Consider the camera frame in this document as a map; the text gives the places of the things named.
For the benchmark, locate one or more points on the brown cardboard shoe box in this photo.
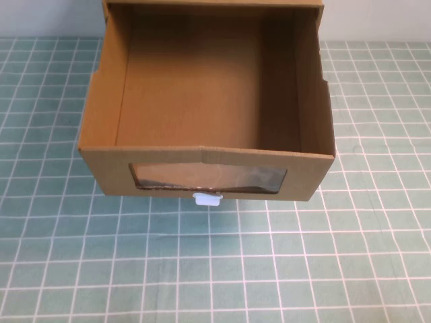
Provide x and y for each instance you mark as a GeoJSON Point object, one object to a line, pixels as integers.
{"type": "Point", "coordinates": [188, 101]}

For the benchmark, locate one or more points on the white plastic latch tab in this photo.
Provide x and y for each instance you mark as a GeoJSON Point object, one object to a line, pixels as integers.
{"type": "Point", "coordinates": [206, 199]}

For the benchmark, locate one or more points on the green grid tablecloth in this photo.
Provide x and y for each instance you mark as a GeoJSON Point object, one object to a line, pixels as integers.
{"type": "Point", "coordinates": [215, 269]}

